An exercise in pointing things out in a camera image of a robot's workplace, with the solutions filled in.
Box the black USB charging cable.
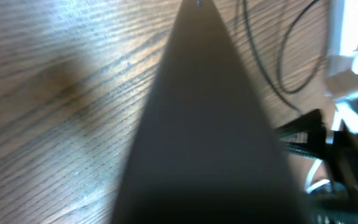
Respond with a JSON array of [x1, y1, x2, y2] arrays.
[[241, 0, 329, 113]]

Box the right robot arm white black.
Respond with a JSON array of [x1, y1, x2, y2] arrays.
[[277, 91, 358, 223]]

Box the Samsung Galaxy smartphone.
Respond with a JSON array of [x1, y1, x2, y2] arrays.
[[111, 0, 309, 223]]

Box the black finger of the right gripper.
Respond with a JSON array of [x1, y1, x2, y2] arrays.
[[275, 109, 325, 140], [281, 141, 326, 159]]

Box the white power strip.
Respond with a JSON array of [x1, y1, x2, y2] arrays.
[[324, 0, 358, 95]]

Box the white power strip cord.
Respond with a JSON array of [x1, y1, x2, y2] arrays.
[[303, 158, 334, 195]]

